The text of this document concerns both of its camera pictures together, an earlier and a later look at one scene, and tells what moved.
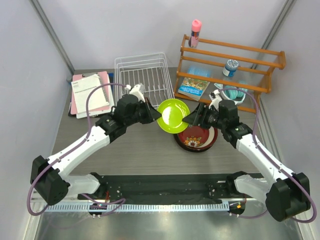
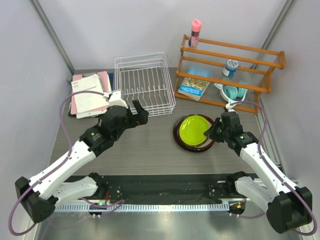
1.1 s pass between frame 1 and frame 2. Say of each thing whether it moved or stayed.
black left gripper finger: moved
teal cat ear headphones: stayed
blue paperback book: stayed
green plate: moved
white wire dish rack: stayed
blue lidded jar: stayed
